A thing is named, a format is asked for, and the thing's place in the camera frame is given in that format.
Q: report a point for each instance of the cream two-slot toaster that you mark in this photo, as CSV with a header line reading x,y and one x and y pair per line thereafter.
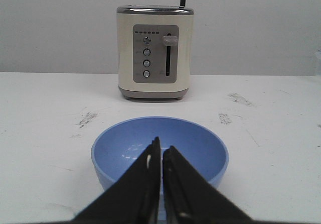
x,y
154,51

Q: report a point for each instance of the blue bowl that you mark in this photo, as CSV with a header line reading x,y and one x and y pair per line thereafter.
x,y
115,150

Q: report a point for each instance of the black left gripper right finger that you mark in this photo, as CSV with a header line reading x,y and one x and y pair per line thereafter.
x,y
189,197

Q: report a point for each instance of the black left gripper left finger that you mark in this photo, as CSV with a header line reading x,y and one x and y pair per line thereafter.
x,y
135,196

